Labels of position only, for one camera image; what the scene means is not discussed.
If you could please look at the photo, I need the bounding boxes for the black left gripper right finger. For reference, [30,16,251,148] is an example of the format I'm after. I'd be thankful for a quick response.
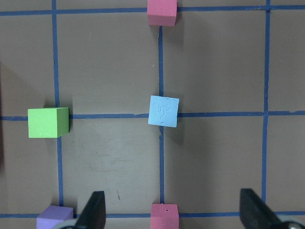
[239,188,282,229]

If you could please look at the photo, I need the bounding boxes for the light blue foam block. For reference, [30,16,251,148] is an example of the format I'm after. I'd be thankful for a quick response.
[148,95,180,128]

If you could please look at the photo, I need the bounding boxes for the pink foam block far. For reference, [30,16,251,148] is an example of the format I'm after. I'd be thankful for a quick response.
[147,0,177,27]

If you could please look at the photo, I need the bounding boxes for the pink foam block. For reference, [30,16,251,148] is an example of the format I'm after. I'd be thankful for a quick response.
[151,204,179,229]
[147,0,177,27]

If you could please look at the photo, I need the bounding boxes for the lilac foam block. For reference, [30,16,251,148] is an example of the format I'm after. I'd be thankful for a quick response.
[36,205,74,229]

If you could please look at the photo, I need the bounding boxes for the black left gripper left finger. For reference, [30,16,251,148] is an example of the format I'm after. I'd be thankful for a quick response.
[75,191,106,229]

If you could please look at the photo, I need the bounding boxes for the pink foam block near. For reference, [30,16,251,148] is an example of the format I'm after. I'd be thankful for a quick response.
[151,204,179,229]

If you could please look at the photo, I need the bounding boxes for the green foam block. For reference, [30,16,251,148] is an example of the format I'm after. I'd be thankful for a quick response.
[28,107,69,138]

